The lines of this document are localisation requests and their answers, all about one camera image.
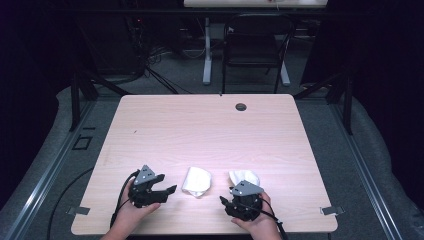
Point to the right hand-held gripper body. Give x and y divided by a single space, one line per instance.
246 201

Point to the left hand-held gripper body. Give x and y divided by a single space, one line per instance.
144 195

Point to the white sock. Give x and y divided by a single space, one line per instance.
245 176
197 181

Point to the person's left hand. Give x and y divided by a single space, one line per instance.
128 218

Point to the person's right hand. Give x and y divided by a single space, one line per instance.
261 225

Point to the black folding chair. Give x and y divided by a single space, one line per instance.
256 50

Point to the white desk with white legs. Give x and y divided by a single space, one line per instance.
253 3

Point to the aluminium floor rail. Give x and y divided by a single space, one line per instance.
366 176
43 180

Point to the black metal stand frame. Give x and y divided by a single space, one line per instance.
346 100
76 100

